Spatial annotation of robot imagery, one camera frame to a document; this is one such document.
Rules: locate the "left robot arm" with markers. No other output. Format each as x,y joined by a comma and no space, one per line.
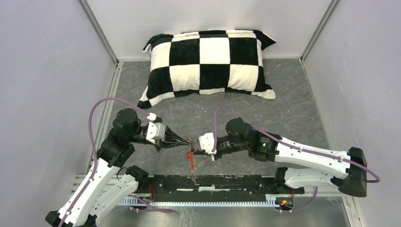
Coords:
89,204

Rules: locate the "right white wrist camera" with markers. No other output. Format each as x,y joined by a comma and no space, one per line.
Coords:
206,143

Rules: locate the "black white checkered pillow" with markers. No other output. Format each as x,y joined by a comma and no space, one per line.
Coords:
205,63

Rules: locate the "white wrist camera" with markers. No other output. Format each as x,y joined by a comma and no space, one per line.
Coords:
156,130
206,143

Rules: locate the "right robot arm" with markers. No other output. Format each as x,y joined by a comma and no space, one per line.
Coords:
345,170

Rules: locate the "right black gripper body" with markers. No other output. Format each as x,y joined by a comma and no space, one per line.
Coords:
226,146

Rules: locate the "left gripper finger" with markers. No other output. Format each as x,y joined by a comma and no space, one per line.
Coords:
173,138
166,144

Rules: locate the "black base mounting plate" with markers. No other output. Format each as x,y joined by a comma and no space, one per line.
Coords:
212,188

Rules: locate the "metal keyring with red handle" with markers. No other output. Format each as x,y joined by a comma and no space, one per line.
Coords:
189,155

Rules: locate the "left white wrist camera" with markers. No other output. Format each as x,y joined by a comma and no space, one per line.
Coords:
156,130

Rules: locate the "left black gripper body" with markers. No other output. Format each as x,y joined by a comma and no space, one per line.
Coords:
138,137

